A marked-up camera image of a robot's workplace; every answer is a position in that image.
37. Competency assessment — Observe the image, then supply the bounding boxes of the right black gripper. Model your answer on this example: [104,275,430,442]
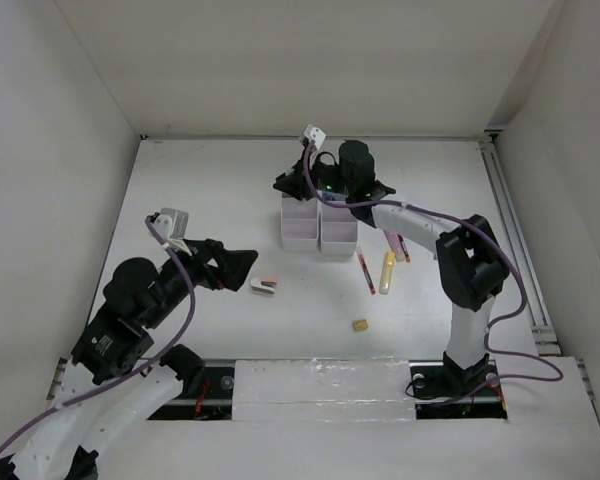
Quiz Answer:
[273,148,355,201]

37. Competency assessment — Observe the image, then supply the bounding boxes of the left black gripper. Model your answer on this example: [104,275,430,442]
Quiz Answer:
[146,234,259,326]

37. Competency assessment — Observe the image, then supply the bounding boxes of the pink highlighter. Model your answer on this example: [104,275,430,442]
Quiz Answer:
[384,231,406,262]

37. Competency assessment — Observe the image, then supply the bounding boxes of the yellow highlighter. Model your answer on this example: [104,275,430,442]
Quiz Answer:
[378,251,396,295]

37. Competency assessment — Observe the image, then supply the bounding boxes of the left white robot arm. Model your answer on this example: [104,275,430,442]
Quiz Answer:
[0,239,258,479]

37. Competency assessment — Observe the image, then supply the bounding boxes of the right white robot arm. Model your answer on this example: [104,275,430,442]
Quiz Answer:
[273,139,510,397]

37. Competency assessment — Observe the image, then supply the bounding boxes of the pink white mini stapler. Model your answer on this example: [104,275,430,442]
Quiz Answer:
[250,275,278,295]

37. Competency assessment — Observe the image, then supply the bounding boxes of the right white organizer box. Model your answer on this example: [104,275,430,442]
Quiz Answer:
[320,201,358,257]

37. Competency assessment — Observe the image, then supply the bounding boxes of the white organizer box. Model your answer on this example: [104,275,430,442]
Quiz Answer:
[280,194,319,253]
[320,201,358,257]

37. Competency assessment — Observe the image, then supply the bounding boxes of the left white organizer box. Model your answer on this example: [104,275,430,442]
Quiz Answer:
[280,194,319,253]

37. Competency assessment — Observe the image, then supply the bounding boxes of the orange red pen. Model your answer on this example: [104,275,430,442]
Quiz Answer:
[398,235,411,263]

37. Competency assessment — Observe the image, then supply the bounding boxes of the small tan eraser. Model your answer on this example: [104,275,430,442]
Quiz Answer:
[352,319,369,332]

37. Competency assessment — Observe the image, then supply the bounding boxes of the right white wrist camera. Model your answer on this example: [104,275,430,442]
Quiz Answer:
[299,124,327,151]

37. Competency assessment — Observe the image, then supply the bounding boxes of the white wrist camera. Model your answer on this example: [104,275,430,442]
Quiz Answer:
[299,124,327,151]
[147,207,192,256]

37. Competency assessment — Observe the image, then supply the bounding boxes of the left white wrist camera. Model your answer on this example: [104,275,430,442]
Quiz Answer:
[147,207,192,256]

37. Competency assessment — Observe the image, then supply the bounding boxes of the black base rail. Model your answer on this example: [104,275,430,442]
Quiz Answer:
[151,358,508,423]

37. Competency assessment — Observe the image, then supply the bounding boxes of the aluminium side rail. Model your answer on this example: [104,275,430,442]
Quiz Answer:
[478,130,562,357]

